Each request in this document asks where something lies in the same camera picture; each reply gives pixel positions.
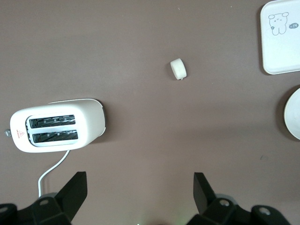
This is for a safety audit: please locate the white toaster power cable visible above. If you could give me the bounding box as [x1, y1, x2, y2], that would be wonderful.
[37, 150, 70, 197]

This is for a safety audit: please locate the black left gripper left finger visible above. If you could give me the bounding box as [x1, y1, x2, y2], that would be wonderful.
[30, 172, 88, 225]

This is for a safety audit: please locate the white steamed bun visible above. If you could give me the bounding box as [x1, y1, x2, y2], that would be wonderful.
[170, 58, 188, 80]

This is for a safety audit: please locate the white two-slot toaster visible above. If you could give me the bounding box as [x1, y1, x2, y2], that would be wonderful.
[3, 97, 108, 154]

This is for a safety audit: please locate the cream tray with bear drawing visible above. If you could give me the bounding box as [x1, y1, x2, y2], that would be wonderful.
[260, 0, 300, 75]

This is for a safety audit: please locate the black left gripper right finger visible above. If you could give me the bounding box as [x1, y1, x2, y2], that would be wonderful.
[187, 172, 239, 225]

